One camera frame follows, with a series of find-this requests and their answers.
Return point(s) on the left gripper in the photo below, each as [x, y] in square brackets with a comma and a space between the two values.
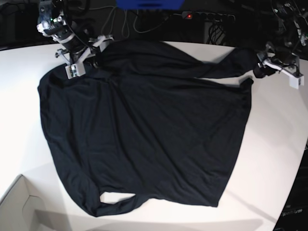
[274, 59]

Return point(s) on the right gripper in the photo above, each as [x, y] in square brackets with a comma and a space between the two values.
[73, 57]

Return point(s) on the black t-shirt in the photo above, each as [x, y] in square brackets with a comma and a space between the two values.
[151, 122]

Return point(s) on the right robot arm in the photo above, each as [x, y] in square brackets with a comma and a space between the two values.
[61, 20]

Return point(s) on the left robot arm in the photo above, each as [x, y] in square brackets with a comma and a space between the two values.
[293, 17]

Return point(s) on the blue box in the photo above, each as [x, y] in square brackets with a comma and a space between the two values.
[149, 4]

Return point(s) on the black power strip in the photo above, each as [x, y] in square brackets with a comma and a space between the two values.
[208, 16]

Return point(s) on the white cardboard box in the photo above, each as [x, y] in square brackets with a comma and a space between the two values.
[19, 209]

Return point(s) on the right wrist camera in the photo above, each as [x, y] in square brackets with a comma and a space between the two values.
[75, 70]

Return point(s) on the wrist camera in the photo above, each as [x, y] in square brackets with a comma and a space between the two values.
[75, 70]
[296, 81]

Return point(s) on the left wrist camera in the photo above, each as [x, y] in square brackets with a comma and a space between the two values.
[296, 81]

